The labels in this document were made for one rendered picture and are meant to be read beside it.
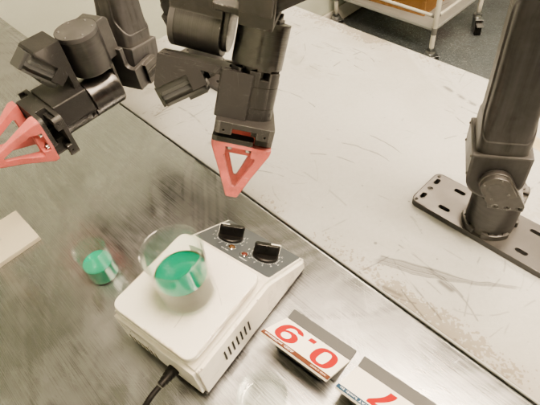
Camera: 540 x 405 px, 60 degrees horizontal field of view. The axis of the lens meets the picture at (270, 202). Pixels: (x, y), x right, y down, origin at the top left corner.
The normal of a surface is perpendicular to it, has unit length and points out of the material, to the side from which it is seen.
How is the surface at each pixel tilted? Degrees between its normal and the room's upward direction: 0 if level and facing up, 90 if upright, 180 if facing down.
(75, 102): 91
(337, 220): 0
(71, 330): 0
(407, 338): 0
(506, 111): 85
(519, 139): 75
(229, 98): 67
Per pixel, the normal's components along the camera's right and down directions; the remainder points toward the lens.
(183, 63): 0.02, 0.43
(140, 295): -0.10, -0.66
